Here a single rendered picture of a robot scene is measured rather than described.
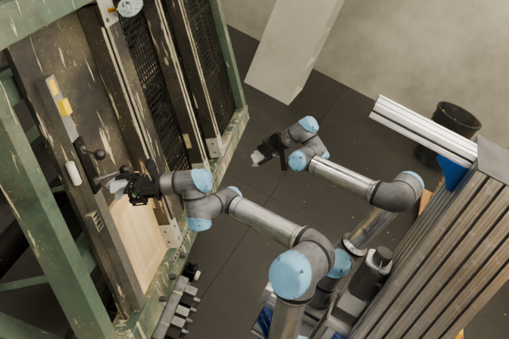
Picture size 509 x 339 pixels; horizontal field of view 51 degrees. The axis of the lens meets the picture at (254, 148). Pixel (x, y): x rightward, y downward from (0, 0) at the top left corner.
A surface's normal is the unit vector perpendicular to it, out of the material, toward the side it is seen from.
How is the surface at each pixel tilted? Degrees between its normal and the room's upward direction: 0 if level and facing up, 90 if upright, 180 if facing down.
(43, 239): 90
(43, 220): 90
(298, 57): 90
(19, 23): 56
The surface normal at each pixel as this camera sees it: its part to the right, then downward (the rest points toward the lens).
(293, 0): -0.35, 0.40
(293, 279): -0.59, 0.10
